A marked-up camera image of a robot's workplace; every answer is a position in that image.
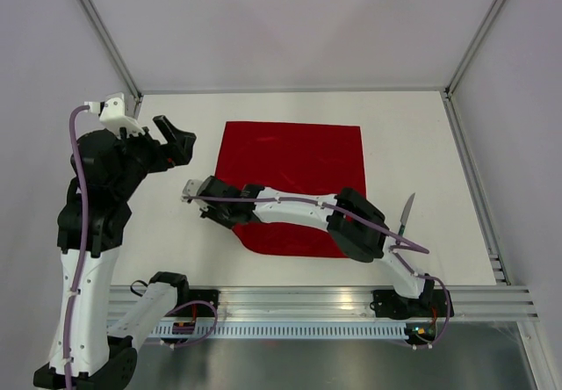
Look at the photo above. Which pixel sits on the green handled table knife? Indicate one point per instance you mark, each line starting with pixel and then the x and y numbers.
pixel 405 214

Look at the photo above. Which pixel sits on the left aluminium frame post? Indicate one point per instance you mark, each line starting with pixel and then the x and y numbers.
pixel 114 55

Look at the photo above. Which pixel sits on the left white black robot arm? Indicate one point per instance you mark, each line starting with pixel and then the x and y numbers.
pixel 109 167

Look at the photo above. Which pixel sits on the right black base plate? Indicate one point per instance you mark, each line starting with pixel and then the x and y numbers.
pixel 388 304

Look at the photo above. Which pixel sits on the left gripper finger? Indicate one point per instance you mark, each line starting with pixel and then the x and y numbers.
pixel 181 147
pixel 166 128

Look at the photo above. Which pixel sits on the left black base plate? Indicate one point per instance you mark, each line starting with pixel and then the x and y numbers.
pixel 207 298

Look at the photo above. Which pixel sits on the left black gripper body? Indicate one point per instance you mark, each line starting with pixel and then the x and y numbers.
pixel 145 155

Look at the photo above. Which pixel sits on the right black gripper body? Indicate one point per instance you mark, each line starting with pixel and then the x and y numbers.
pixel 219 215

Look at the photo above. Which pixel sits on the aluminium mounting rail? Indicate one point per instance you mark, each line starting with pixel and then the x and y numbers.
pixel 352 303

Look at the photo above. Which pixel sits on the white slotted cable duct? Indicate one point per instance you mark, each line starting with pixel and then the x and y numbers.
pixel 298 330

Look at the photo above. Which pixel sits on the right aluminium frame post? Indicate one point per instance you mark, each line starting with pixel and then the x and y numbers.
pixel 485 27

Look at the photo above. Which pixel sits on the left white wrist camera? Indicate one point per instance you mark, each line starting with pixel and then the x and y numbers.
pixel 118 113

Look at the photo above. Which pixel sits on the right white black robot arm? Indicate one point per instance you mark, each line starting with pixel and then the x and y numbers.
pixel 357 228

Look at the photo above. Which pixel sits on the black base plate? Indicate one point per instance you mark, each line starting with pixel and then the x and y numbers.
pixel 388 304
pixel 207 298

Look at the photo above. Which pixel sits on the red cloth napkin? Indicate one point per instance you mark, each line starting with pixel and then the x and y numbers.
pixel 300 158

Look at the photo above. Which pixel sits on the aluminium frame post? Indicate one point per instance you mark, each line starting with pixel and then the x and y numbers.
pixel 485 27
pixel 114 55

